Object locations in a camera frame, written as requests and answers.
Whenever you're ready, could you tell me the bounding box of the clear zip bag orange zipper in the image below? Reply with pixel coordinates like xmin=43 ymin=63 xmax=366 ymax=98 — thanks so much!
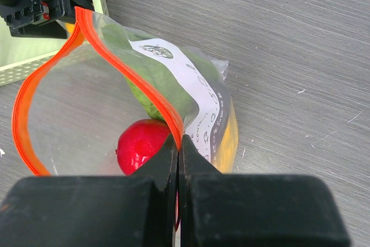
xmin=12 ymin=8 xmax=238 ymax=176

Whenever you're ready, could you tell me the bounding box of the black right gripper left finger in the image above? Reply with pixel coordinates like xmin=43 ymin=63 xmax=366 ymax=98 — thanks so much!
xmin=127 ymin=135 xmax=178 ymax=246

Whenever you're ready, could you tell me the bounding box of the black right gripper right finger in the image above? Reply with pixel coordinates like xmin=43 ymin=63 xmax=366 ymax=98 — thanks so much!
xmin=177 ymin=135 xmax=225 ymax=246

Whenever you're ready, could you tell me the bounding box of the yellow toy banana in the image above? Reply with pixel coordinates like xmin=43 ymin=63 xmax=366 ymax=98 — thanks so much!
xmin=213 ymin=105 xmax=239 ymax=173

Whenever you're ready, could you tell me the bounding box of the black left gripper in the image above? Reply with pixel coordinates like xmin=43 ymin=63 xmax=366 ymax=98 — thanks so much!
xmin=1 ymin=0 xmax=94 ymax=39

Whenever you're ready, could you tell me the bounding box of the green toy lettuce leaf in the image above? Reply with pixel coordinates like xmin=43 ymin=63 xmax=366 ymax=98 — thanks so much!
xmin=101 ymin=24 xmax=222 ymax=121

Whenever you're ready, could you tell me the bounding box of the red toy apple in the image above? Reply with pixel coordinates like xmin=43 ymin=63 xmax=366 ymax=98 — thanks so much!
xmin=116 ymin=119 xmax=171 ymax=175

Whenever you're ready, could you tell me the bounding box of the pale green plastic basket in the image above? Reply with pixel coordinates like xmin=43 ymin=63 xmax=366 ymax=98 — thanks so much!
xmin=1 ymin=0 xmax=109 ymax=85

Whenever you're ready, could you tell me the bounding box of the small orange toy fruit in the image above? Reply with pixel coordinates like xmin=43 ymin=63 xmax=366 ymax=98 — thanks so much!
xmin=65 ymin=23 xmax=75 ymax=35

